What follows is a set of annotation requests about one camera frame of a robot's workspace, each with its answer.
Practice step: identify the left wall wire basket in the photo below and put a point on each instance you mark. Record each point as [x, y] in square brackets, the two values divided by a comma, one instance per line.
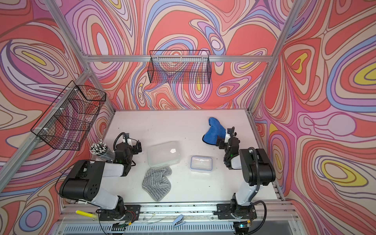
[69, 122]

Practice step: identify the large clear lunch box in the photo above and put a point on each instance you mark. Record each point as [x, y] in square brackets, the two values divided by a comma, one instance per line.
[164, 154]

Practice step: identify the wall wire basket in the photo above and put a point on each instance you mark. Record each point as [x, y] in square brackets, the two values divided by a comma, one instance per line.
[179, 67]
[69, 122]

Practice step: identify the yellow highlighter marker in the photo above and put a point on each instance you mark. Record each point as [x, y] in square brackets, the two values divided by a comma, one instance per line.
[86, 214]

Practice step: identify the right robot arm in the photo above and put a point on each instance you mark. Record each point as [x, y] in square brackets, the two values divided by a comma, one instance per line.
[257, 172]

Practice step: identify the back wall wire basket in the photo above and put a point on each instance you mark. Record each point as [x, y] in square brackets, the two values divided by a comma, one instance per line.
[179, 67]

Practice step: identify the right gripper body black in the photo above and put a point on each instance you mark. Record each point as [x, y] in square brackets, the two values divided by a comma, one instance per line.
[222, 141]

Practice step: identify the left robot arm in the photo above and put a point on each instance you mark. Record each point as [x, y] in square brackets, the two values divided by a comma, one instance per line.
[83, 182]

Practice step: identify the small blue-rimmed lunch box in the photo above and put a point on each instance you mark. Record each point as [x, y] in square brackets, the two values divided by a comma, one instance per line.
[201, 163]

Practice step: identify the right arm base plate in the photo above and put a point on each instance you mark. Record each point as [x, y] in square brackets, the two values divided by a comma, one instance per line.
[228, 211]

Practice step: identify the cup of pens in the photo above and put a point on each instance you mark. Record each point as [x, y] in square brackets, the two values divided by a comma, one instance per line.
[102, 151]

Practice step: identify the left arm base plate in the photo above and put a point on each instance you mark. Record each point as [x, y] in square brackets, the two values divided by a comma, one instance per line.
[129, 213]

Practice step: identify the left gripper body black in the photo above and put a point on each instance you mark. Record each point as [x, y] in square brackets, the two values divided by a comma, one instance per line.
[136, 147]

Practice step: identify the blue binder clip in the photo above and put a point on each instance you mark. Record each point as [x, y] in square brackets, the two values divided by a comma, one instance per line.
[179, 221]

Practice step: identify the blue microfiber cloth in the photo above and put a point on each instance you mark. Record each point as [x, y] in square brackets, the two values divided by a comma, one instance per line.
[216, 132]

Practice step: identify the grey striped cloth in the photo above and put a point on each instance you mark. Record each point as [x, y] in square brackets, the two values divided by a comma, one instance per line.
[156, 182]

